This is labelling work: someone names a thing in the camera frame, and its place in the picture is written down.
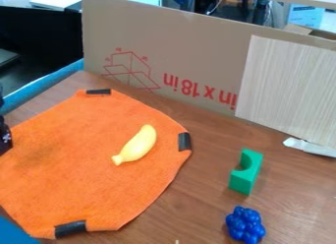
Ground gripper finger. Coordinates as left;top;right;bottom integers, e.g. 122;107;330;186
0;114;15;157

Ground orange cloth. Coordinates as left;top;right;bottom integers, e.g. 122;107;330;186
0;88;194;240

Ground yellow toy banana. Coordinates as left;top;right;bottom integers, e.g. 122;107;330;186
110;124;158;166

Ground cardboard box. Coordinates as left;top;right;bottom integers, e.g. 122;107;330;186
80;0;336;118

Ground green block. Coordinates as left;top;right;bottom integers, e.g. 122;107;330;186
227;148;265;197

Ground blue toy grapes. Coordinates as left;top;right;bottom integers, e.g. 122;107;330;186
224;206;268;244

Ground light wooden board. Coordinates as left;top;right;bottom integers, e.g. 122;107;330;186
233;34;336;150

